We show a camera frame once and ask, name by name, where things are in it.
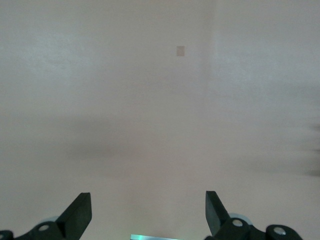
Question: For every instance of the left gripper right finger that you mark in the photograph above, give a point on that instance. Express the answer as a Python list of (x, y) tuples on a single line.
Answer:
[(217, 220)]

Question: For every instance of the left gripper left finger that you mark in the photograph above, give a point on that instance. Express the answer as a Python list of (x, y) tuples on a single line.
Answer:
[(75, 215)]

